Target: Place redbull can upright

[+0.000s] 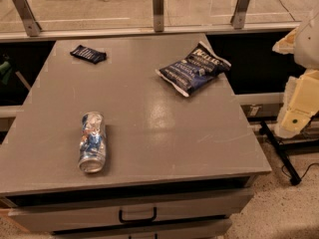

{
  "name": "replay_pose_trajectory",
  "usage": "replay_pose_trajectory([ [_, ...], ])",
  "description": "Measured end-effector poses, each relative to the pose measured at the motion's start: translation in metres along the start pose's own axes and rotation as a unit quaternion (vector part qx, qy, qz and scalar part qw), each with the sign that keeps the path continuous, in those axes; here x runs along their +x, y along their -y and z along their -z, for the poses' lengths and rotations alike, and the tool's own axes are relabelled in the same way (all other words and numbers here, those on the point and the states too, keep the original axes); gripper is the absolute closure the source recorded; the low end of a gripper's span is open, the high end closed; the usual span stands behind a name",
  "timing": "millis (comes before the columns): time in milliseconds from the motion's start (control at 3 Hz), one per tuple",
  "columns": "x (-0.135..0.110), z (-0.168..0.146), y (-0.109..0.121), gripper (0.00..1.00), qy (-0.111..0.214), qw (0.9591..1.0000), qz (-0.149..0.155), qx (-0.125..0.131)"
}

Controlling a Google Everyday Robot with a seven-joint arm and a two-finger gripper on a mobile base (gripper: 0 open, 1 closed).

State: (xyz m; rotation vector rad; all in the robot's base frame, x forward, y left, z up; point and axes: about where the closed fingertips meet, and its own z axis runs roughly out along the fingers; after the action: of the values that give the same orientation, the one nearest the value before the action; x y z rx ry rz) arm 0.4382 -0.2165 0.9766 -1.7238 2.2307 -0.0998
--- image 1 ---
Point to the small dark blue snack packet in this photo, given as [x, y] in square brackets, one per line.
[88, 54]

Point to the black upper drawer handle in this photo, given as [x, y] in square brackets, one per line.
[138, 216]

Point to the lower grey drawer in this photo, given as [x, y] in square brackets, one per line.
[198, 229]

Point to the right metal railing bracket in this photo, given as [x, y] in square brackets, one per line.
[238, 18]

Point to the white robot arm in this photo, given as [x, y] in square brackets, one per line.
[306, 46]

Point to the black metal stand leg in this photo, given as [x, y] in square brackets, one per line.
[295, 179]

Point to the middle metal railing bracket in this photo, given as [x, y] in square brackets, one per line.
[158, 8]

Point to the blue kettle chips bag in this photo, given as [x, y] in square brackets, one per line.
[198, 68]

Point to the left metal railing bracket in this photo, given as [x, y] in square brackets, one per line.
[31, 26]

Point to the crushed blue silver redbull can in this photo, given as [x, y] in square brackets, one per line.
[92, 146]

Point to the upper grey drawer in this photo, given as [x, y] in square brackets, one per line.
[104, 213]

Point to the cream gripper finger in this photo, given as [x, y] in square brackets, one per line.
[286, 44]
[300, 104]

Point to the grey drawer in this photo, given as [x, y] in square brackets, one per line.
[198, 229]
[104, 213]

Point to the metal railing bracket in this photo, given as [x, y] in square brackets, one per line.
[158, 8]
[238, 18]
[31, 26]

